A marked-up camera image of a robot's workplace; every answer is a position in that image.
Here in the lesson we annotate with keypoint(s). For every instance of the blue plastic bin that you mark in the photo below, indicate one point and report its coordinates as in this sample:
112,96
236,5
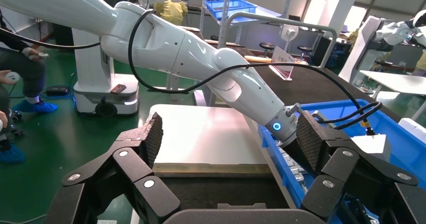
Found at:
409,149

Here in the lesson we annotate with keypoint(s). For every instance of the white robot with column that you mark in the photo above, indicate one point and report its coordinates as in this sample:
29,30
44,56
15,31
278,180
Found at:
362,46

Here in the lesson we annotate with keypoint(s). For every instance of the blue bin on shelf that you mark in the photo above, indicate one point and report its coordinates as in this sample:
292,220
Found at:
233,6

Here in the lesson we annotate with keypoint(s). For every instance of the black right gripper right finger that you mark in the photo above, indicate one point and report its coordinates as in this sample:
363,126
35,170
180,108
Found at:
309,142

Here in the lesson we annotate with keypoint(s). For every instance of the black power adapter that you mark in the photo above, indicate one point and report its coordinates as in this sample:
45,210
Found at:
57,90

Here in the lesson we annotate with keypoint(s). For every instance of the blue shoe cover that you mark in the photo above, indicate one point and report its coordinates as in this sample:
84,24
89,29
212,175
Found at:
35,107
11,154

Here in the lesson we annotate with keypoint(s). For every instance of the dark smartphone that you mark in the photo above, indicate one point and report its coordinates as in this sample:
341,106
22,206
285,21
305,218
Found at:
118,89

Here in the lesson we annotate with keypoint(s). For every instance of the white handheld controller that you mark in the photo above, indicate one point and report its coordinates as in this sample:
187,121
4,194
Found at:
42,54
13,77

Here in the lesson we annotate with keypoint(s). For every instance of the acrylic sign with red stripe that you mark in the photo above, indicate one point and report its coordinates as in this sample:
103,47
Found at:
283,61

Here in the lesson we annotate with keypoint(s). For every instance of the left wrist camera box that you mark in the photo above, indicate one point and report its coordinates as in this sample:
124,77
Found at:
369,144

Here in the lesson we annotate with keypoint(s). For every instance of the grey tube rail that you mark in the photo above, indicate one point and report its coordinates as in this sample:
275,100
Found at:
283,20

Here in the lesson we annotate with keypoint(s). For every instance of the small white fan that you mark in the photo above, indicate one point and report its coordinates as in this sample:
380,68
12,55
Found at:
289,32

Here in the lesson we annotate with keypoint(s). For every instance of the black round stool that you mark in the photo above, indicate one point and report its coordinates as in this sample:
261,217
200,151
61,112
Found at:
267,45
305,48

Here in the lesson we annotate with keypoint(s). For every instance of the flat grey metal bracket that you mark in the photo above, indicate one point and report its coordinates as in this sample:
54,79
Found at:
293,165

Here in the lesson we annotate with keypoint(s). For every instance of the white foam block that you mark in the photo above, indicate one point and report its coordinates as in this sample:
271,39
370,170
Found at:
414,129

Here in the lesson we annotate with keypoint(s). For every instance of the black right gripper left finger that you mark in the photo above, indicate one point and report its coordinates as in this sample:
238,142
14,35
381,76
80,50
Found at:
151,139

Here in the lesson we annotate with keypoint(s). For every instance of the dark long work table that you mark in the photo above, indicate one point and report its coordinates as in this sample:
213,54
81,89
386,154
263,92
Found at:
313,82

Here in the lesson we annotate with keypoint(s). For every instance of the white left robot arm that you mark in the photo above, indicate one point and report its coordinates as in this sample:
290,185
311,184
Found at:
166,49

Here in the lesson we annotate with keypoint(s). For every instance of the person in yellow jacket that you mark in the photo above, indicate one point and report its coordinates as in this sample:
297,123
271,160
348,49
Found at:
173,13

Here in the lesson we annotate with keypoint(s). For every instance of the person in dark clothes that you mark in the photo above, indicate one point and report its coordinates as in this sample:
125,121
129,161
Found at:
26,72

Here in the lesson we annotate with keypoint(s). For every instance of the white desk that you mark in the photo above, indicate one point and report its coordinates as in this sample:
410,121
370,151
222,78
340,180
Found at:
399,81

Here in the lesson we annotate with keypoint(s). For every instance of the white robot base with column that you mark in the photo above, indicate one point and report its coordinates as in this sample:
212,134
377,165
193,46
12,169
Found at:
90,69

